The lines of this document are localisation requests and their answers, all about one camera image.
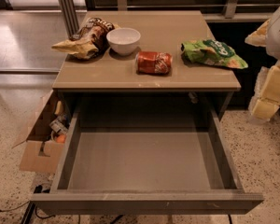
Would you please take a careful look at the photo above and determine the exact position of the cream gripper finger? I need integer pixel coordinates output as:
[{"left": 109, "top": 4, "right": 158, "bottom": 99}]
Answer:
[
  {"left": 245, "top": 20, "right": 269, "bottom": 47},
  {"left": 248, "top": 61, "right": 280, "bottom": 123}
]

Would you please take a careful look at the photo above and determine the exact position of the red coke can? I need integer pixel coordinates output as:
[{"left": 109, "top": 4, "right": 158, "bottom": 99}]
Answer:
[{"left": 135, "top": 51, "right": 173, "bottom": 75}]

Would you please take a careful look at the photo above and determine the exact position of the grey cabinet with top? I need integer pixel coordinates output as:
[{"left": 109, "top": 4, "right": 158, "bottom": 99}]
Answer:
[{"left": 53, "top": 11, "right": 241, "bottom": 117}]

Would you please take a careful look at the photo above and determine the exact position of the open grey top drawer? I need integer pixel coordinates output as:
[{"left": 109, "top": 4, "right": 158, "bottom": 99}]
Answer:
[{"left": 32, "top": 100, "right": 263, "bottom": 215}]

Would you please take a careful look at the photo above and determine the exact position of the green chip bag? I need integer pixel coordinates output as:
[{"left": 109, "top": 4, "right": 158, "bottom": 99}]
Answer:
[{"left": 181, "top": 39, "right": 248, "bottom": 69}]

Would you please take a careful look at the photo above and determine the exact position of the white ceramic bowl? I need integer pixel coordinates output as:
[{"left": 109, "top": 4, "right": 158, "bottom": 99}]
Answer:
[{"left": 106, "top": 28, "right": 141, "bottom": 56}]

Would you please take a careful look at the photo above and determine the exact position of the brown chip bag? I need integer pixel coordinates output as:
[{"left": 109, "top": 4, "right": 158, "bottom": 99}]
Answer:
[{"left": 51, "top": 18, "right": 119, "bottom": 60}]

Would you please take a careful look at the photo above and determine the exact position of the cardboard box with items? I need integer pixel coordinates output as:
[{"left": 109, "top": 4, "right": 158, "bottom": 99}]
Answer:
[{"left": 12, "top": 91, "right": 64, "bottom": 174}]

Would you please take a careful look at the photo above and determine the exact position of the black floor cable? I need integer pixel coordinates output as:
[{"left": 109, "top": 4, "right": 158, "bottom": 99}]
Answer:
[{"left": 0, "top": 184, "right": 55, "bottom": 224}]

